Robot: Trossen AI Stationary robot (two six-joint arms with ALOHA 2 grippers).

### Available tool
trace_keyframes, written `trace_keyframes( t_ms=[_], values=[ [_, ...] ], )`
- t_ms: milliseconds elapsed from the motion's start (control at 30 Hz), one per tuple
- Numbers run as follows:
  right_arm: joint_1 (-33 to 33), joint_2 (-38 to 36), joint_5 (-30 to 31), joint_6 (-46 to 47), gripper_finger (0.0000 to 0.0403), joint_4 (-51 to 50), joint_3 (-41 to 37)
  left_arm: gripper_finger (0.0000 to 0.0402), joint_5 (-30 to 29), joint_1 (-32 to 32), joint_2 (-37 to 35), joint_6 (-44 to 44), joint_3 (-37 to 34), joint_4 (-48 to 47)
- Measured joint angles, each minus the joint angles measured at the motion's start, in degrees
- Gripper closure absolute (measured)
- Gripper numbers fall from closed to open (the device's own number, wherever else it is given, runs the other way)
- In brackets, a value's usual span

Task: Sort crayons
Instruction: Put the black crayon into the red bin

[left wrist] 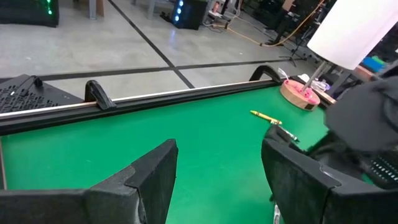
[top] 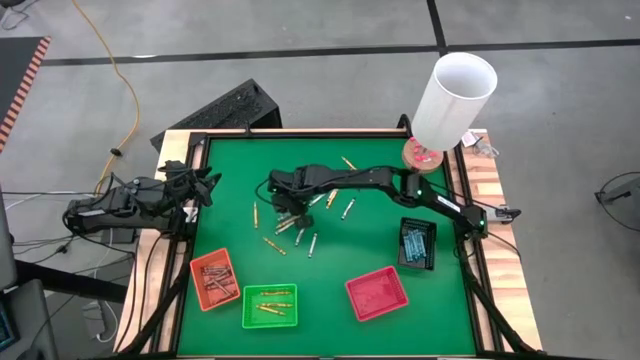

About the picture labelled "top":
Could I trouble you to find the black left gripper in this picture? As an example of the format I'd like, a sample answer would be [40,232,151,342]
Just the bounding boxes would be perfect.
[127,171,223,209]

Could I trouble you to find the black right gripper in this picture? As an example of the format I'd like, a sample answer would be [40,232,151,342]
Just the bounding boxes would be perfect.
[268,166,324,230]

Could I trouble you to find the red plastic basket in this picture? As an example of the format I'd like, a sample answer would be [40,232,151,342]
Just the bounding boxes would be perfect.
[344,264,410,322]

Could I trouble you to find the green plastic basket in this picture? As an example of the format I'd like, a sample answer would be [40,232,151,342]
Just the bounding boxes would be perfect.
[241,282,299,330]

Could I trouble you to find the orange plastic basket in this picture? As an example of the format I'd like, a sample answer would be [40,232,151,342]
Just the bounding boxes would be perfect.
[189,246,242,312]

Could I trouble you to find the green table mat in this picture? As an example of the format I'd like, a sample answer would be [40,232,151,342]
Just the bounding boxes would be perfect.
[177,137,476,355]

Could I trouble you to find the round wooden lamp base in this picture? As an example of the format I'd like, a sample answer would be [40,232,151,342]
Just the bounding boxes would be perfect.
[401,135,445,175]

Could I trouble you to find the black plastic basket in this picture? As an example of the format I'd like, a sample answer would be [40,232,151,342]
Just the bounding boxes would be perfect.
[397,216,438,272]

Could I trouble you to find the black metal floor beam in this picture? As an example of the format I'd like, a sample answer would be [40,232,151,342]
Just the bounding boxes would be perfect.
[14,258,129,304]

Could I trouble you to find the white cylindrical lamp shade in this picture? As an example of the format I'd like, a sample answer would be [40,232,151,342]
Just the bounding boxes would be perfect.
[409,50,499,152]

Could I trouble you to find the clear plastic bag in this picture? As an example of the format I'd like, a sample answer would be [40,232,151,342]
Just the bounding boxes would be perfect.
[472,137,501,160]

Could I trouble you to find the black mat orange striped edge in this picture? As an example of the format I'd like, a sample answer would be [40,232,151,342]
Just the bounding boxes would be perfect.
[0,35,53,151]

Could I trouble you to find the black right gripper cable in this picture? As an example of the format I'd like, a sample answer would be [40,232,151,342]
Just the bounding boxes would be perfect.
[254,178,274,207]

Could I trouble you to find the yellow extension cable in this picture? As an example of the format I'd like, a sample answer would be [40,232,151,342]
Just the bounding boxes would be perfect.
[71,0,142,191]

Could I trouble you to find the silver metal bracket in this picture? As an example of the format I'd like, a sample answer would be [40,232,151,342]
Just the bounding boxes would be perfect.
[483,204,522,224]

